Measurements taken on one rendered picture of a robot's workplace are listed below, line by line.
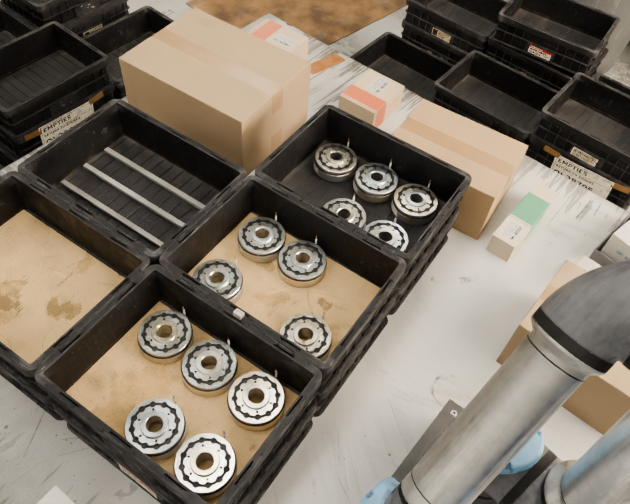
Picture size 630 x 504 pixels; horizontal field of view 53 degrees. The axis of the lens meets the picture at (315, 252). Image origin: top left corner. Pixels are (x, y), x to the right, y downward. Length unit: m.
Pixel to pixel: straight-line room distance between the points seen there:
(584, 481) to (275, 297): 0.68
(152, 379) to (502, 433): 0.70
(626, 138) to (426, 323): 1.26
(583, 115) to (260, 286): 1.54
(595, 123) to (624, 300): 1.83
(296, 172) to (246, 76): 0.30
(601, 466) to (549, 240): 0.94
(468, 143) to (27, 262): 1.06
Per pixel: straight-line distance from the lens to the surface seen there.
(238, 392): 1.17
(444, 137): 1.65
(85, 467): 1.33
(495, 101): 2.61
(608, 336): 0.70
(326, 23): 3.55
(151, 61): 1.75
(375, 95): 1.86
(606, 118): 2.54
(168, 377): 1.23
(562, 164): 2.35
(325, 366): 1.12
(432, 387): 1.40
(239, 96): 1.62
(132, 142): 1.63
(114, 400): 1.23
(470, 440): 0.76
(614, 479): 0.87
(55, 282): 1.39
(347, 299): 1.31
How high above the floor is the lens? 1.92
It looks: 53 degrees down
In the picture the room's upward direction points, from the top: 7 degrees clockwise
